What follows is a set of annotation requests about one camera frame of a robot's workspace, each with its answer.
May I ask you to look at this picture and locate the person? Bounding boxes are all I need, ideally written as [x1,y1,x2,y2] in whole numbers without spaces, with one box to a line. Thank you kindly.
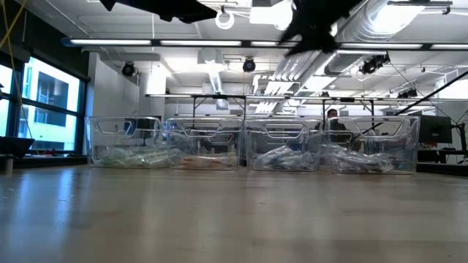
[321,108,348,145]

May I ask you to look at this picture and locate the white coiled cable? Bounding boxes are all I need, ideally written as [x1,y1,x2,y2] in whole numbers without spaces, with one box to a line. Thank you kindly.
[214,9,235,31]

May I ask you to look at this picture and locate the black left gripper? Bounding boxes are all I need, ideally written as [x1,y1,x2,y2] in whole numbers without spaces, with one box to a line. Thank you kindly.
[99,0,219,25]

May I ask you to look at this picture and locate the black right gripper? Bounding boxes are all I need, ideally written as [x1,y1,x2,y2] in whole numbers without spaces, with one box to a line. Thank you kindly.
[279,0,363,58]

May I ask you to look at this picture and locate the black computer monitor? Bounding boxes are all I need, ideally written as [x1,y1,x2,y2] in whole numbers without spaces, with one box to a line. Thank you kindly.
[418,115,453,145]

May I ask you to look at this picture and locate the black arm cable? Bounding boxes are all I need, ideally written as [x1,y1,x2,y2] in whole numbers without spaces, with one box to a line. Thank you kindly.
[361,71,468,135]

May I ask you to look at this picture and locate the purple white toothbrush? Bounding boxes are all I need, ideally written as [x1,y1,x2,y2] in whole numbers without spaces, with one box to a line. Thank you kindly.
[350,152,398,172]
[339,156,396,173]
[327,144,366,171]
[328,145,381,172]

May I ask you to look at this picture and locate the white ceiling duct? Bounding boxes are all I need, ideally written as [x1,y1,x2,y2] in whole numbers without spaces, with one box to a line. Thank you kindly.
[197,47,224,94]

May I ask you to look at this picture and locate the yellow hanging cable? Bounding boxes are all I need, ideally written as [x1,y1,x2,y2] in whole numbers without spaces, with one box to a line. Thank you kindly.
[0,0,37,150]

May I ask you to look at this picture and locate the long overhead light bar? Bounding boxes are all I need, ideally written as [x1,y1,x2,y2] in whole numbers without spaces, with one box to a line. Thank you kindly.
[61,36,468,52]

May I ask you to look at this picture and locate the white ceiling pipe bundle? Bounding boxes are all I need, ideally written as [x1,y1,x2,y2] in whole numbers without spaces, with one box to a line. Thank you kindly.
[252,21,339,114]

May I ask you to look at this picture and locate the clear plastic bin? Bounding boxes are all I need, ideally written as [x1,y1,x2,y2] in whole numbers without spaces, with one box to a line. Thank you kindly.
[244,118,325,172]
[86,116,172,169]
[166,117,245,171]
[326,115,420,175]

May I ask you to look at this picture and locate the silver ventilation duct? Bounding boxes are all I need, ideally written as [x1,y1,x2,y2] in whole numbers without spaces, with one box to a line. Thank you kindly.
[324,0,429,76]

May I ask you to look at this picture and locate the large window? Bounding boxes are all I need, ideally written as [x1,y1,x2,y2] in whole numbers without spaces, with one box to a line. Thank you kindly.
[0,54,88,156]

